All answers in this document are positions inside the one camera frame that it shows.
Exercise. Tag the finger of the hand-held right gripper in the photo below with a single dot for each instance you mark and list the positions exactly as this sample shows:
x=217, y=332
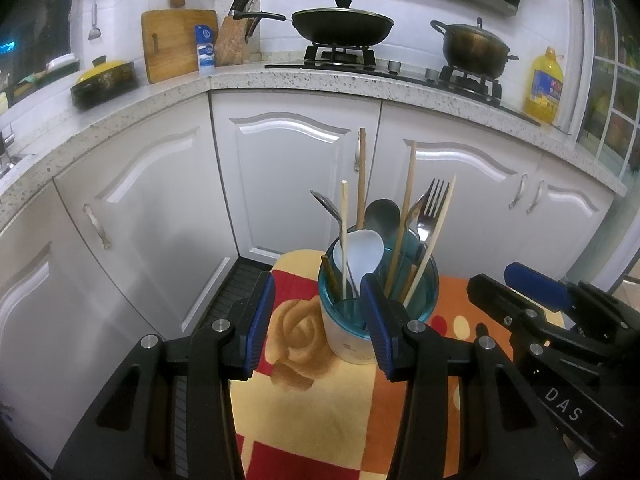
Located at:
x=500, y=300
x=535, y=280

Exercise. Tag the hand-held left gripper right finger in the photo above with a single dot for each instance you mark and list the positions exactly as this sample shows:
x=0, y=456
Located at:
x=375, y=315

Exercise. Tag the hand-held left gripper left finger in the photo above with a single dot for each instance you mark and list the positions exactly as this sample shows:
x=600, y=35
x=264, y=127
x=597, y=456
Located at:
x=262, y=320

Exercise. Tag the blue and white utensil holder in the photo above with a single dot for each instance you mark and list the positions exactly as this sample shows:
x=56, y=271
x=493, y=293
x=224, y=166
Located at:
x=345, y=330

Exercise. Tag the white ceramic spoon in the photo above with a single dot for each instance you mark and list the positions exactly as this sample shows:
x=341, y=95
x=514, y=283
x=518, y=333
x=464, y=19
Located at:
x=362, y=255

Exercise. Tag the black ribbed floor mat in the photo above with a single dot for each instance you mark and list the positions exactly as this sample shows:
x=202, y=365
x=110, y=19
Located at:
x=230, y=285

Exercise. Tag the white cabinet door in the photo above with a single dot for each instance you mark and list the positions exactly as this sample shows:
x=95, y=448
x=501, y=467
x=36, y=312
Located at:
x=50, y=320
x=480, y=200
x=280, y=180
x=160, y=220
x=570, y=225

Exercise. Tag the floral table mat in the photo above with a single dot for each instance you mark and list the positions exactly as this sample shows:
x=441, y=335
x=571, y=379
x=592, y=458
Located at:
x=310, y=410

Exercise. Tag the white grid window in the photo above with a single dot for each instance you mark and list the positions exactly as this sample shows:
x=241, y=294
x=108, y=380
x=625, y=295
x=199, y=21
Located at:
x=615, y=110

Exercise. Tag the yellow oil bottle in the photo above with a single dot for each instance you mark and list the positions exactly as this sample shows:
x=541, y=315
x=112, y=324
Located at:
x=545, y=90

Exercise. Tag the brass pot with lid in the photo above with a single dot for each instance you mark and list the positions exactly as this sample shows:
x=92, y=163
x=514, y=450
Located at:
x=475, y=47

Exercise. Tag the speckled kitchen countertop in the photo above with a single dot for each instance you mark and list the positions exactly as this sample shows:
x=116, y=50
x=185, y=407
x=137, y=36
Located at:
x=250, y=80

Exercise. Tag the black gas stove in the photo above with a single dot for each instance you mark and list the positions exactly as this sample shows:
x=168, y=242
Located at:
x=340, y=55

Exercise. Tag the blue and white packet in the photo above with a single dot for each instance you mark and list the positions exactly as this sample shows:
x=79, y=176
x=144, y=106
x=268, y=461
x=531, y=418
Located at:
x=205, y=50

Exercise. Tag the wooden knife block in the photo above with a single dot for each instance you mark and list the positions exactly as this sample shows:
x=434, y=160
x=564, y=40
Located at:
x=230, y=42

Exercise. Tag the black casserole with yellow lid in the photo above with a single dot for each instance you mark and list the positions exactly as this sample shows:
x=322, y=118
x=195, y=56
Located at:
x=102, y=82

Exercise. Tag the black wok with lid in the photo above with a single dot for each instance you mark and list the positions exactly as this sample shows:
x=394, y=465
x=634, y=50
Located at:
x=345, y=27

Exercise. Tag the wooden cutting board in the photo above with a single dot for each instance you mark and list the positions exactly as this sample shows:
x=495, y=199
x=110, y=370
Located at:
x=170, y=45

